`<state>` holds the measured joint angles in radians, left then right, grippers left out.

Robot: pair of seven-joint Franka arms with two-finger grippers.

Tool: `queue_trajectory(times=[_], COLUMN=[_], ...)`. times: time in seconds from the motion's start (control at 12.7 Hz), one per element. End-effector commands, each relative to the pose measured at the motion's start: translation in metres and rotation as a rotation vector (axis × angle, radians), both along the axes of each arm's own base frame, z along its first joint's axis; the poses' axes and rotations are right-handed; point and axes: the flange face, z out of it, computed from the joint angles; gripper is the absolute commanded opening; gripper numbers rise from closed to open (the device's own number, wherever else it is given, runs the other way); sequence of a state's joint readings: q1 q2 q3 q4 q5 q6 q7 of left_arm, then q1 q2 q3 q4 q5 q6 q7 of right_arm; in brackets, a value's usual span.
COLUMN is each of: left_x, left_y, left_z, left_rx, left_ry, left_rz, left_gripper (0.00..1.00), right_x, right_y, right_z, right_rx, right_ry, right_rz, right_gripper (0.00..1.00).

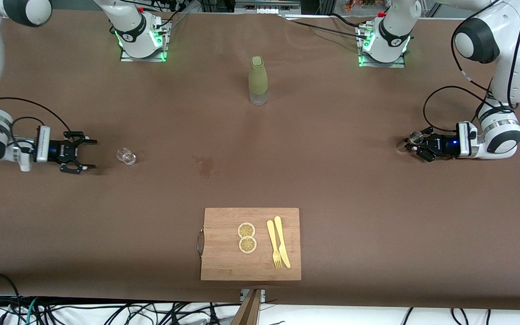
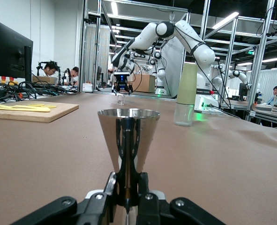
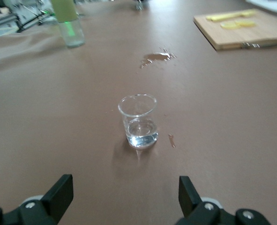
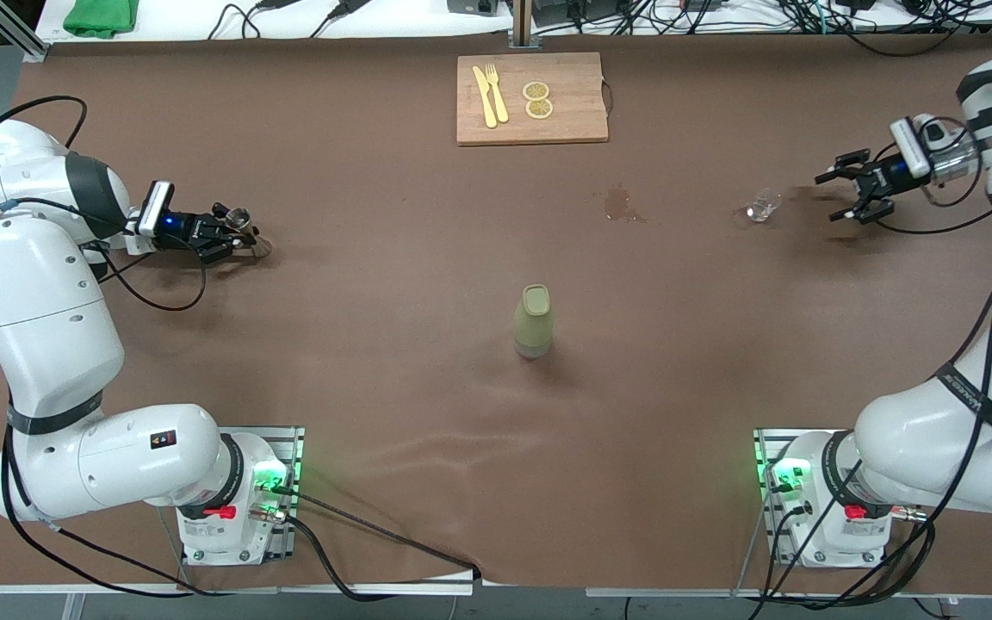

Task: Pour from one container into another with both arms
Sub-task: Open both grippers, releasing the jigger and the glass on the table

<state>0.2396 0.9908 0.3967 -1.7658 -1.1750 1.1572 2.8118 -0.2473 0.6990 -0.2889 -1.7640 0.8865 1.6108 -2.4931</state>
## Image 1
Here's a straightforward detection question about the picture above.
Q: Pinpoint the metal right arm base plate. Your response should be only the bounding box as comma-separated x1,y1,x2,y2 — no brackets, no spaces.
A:
120,20,171,62

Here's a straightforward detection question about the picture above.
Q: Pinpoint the clear glass shaker cup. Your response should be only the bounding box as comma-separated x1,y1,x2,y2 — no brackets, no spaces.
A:
116,148,137,165

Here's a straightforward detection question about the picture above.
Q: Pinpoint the yellow plastic fork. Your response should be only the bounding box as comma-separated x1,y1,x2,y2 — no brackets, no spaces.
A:
266,220,283,269

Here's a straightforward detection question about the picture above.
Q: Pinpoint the green frosted bottle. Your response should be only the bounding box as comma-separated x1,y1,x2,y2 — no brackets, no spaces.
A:
248,56,269,106

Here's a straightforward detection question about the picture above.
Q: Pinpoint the wooden post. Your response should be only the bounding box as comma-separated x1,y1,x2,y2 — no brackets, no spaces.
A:
231,289,263,325

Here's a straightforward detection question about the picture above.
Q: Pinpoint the wooden cutting board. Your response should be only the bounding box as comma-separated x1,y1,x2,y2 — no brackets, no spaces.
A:
197,208,302,281

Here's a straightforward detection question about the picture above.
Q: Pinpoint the yellow plastic knife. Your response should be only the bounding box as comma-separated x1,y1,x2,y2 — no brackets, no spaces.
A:
274,216,291,269

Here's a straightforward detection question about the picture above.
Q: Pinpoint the teal floor cable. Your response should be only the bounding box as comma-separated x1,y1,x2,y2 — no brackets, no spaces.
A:
24,297,40,325

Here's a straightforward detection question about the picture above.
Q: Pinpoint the metal power strip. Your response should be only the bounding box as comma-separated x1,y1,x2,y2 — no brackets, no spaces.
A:
235,0,301,15

